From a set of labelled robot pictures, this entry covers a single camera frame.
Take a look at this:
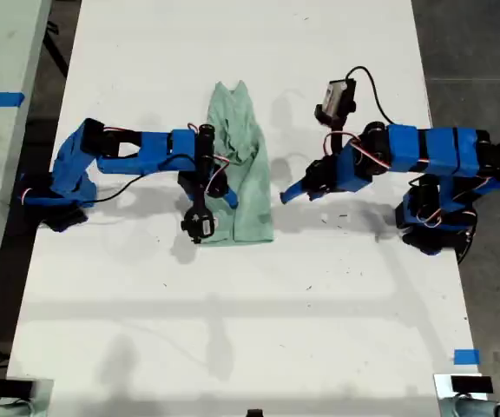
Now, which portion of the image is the pale green T-shirt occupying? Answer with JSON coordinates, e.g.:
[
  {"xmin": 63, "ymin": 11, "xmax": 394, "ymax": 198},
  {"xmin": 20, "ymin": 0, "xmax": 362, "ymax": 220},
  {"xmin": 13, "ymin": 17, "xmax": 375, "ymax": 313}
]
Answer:
[{"xmin": 197, "ymin": 80, "xmax": 275, "ymax": 247}]

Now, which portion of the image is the blue tape patch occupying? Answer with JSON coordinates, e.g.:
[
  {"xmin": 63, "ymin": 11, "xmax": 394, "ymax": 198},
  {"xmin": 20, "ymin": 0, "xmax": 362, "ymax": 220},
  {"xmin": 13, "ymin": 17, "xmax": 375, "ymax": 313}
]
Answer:
[{"xmin": 453, "ymin": 349, "xmax": 480, "ymax": 366}]

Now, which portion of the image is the grey metal pipe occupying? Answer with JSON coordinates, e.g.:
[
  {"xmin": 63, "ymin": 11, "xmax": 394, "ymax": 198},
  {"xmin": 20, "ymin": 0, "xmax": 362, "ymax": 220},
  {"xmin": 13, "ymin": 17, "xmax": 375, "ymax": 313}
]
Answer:
[
  {"xmin": 0, "ymin": 401, "xmax": 34, "ymax": 417},
  {"xmin": 438, "ymin": 397, "xmax": 500, "ymax": 417}
]

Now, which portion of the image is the black camera box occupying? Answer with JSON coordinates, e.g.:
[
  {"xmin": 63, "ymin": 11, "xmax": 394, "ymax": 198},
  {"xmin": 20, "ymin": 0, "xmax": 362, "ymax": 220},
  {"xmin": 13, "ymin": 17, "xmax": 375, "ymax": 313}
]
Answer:
[
  {"xmin": 180, "ymin": 203, "xmax": 219, "ymax": 244},
  {"xmin": 314, "ymin": 79, "xmax": 359, "ymax": 129}
]

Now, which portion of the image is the black camera cable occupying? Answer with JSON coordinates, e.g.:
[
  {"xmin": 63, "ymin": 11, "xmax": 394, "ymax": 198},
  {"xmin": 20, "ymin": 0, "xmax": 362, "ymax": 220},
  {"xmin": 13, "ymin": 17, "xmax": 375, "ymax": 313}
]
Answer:
[
  {"xmin": 89, "ymin": 156, "xmax": 201, "ymax": 205},
  {"xmin": 345, "ymin": 65, "xmax": 397, "ymax": 125}
]

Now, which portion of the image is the black arm base cable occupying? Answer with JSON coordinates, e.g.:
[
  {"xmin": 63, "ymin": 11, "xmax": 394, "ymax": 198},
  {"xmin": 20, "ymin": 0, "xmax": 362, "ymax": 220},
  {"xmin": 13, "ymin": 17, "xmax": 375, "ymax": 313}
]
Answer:
[{"xmin": 456, "ymin": 212, "xmax": 479, "ymax": 265}]

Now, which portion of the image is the black metal frame leg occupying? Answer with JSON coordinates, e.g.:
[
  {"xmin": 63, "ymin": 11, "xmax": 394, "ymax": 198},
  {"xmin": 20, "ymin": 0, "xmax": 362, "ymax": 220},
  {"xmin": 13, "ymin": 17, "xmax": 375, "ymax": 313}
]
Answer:
[{"xmin": 41, "ymin": 19, "xmax": 71, "ymax": 80}]

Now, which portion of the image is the silver metal bracket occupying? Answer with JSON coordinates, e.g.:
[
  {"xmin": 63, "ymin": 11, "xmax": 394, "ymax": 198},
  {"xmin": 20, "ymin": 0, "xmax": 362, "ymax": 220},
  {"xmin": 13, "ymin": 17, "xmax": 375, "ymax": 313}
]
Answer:
[
  {"xmin": 432, "ymin": 373, "xmax": 494, "ymax": 403},
  {"xmin": 32, "ymin": 378, "xmax": 55, "ymax": 417}
]

